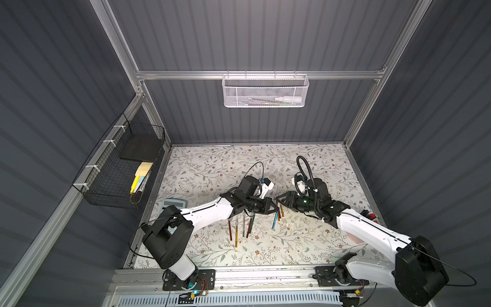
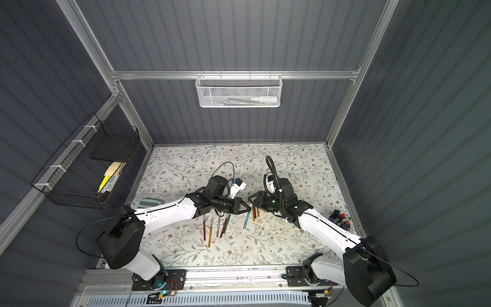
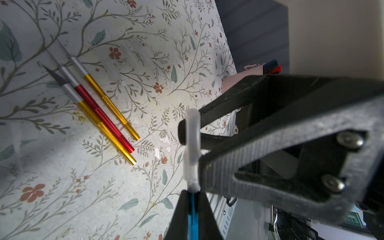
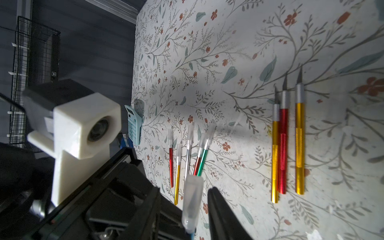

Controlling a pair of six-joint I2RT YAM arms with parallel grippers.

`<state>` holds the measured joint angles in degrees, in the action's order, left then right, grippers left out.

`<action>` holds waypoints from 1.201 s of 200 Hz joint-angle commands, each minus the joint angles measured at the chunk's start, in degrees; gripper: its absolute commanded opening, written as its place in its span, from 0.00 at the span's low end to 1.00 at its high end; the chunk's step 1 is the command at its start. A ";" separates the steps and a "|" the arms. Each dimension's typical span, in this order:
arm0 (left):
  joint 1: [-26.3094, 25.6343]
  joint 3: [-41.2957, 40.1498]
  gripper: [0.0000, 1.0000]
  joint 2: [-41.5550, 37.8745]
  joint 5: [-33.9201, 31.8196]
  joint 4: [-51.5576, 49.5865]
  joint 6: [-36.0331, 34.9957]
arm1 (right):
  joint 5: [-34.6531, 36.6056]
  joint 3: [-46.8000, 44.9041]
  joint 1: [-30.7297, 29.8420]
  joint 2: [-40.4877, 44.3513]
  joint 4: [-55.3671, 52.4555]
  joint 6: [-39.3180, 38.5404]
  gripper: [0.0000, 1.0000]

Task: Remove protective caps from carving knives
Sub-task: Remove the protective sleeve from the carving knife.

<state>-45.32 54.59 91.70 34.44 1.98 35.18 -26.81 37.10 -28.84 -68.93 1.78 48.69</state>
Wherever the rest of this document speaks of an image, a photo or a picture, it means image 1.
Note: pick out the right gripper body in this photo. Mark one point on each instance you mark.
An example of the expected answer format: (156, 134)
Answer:
(290, 199)

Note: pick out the light blue calculator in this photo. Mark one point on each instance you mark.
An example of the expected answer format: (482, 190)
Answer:
(178, 203)

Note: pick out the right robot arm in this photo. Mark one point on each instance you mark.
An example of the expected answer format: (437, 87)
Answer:
(410, 265)

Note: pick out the green carving knife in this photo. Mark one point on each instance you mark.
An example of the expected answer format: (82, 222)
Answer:
(252, 223)

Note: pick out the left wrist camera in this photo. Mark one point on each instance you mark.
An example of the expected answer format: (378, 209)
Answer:
(266, 186)

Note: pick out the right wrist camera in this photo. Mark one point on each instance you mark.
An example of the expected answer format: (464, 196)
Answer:
(300, 186)

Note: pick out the white wire mesh basket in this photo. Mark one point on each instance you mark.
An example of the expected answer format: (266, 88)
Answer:
(260, 90)

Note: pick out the black wire mesh basket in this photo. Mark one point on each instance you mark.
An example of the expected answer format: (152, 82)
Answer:
(106, 179)

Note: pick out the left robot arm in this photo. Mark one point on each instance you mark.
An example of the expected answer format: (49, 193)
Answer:
(166, 238)

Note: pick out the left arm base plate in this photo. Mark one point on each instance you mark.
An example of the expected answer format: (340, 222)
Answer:
(201, 279)

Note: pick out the white marker in basket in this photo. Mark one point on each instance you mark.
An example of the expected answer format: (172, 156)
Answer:
(289, 100)

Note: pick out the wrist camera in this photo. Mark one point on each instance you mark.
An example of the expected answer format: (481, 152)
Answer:
(300, 186)
(266, 186)

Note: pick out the dark red carving knife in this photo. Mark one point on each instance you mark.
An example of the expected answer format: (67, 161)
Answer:
(230, 230)

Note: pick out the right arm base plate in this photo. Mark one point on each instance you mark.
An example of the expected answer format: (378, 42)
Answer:
(330, 276)

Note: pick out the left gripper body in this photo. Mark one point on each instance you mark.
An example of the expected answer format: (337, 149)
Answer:
(266, 205)

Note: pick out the blue carving knife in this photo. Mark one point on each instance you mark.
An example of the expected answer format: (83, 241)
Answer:
(275, 220)

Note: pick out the yellow sticky notes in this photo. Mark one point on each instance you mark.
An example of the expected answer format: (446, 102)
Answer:
(140, 175)

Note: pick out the black notebook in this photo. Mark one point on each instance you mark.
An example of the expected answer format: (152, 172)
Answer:
(141, 148)

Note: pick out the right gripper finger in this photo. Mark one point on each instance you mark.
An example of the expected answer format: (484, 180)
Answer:
(288, 204)
(289, 196)

